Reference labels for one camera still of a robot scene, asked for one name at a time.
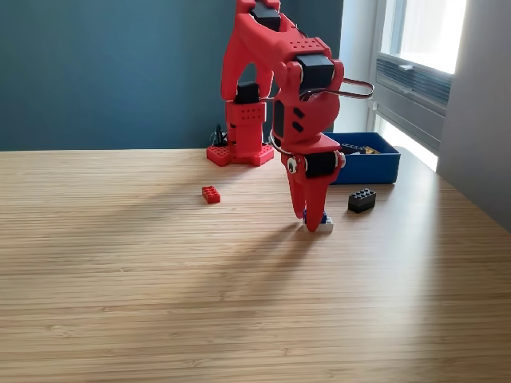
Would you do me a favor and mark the blue and white brick stack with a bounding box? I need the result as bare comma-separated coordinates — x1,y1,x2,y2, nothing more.
302,208,336,234

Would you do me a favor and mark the grey window vent grille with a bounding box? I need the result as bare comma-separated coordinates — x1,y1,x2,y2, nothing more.
374,54,454,107

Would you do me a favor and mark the black brick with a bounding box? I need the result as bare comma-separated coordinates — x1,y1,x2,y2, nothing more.
347,188,377,215

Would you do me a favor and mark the small yellow toy digger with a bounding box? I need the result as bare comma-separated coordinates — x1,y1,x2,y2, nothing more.
340,142,382,156

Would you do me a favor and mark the small red brick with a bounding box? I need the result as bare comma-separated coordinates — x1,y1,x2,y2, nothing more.
201,185,221,205

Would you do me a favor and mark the white window frame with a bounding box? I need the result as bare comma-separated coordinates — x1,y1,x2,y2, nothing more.
366,0,468,155

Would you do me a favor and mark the blue plastic bin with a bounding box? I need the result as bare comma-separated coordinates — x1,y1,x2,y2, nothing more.
322,132,402,186

